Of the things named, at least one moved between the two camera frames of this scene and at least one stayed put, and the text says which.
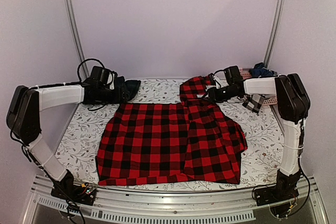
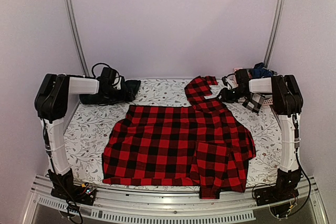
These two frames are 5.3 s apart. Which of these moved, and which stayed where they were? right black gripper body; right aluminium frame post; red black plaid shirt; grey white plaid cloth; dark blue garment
Moved: right black gripper body; red black plaid shirt
Stayed: grey white plaid cloth; dark blue garment; right aluminium frame post
